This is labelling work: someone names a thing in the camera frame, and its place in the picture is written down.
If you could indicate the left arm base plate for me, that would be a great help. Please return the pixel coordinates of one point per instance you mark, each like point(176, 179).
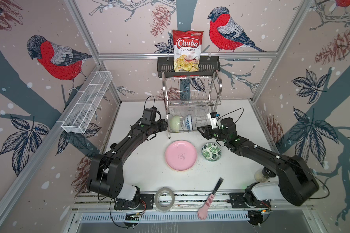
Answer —
point(140, 202)

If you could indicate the blue white patterned bowl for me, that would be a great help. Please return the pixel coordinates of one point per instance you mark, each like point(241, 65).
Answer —
point(187, 122)

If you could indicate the green leaf patterned bowl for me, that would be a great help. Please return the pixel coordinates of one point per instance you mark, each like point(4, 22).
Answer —
point(211, 152)

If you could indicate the light green bowl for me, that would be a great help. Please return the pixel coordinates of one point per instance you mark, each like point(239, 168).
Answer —
point(175, 123)

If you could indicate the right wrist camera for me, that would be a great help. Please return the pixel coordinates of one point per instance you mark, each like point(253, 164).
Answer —
point(213, 118)

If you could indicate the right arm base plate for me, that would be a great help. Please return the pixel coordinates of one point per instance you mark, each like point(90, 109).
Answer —
point(246, 200)

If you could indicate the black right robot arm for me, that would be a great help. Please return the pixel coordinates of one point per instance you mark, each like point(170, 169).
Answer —
point(296, 183)

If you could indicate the steel two-tier dish rack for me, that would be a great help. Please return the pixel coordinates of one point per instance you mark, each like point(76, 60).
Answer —
point(195, 95)

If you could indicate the clear tape roll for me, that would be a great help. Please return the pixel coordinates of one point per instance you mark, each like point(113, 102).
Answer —
point(164, 200)

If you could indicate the white mesh wall shelf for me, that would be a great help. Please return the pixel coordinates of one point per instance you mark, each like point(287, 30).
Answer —
point(83, 111)

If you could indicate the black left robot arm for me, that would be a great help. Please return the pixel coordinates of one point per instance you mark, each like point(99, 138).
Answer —
point(106, 170)

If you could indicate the pink cat paw spatula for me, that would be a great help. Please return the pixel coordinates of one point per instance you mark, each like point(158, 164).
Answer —
point(203, 211)

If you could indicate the red Chuba cassava chips bag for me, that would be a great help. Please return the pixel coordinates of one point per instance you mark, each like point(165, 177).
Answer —
point(187, 44)

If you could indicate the black wire wall basket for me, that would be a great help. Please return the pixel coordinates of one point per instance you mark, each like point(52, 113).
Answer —
point(205, 66)

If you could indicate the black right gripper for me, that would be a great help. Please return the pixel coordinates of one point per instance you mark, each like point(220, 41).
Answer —
point(207, 130)

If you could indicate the pink plate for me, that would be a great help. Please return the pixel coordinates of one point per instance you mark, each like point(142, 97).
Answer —
point(181, 155)

